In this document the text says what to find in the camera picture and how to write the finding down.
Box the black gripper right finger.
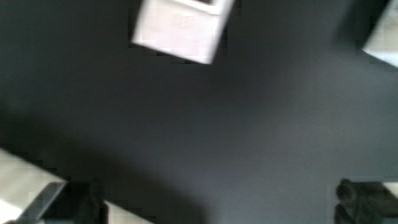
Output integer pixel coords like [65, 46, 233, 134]
[335, 179, 398, 224]

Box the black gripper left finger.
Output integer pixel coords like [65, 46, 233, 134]
[17, 182, 109, 224]

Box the white table leg with tag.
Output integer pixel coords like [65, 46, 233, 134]
[132, 0, 235, 64]

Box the white obstacle fence wall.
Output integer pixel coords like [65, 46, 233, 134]
[0, 148, 63, 224]

